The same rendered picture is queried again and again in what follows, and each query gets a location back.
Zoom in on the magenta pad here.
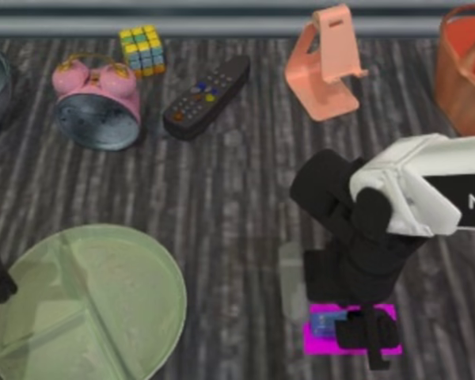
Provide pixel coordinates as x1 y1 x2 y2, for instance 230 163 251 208
302 303 403 357

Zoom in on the pale grey translucent oblong object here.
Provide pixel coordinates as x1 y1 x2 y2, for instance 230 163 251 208
278 241 306 320

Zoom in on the green divided round plate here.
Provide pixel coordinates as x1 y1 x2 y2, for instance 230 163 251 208
0 223 188 380

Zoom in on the salmon pink phone stand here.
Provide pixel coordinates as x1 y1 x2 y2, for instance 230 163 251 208
283 3 370 121

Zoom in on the orange basket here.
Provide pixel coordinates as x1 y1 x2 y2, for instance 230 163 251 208
432 4 475 137

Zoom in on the black remote control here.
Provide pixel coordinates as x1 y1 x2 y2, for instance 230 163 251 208
161 54 252 140

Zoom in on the pink alarm clock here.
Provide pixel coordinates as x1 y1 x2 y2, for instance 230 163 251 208
51 53 142 151

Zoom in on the colourful puzzle cube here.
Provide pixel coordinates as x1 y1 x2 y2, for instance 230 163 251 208
118 24 167 79

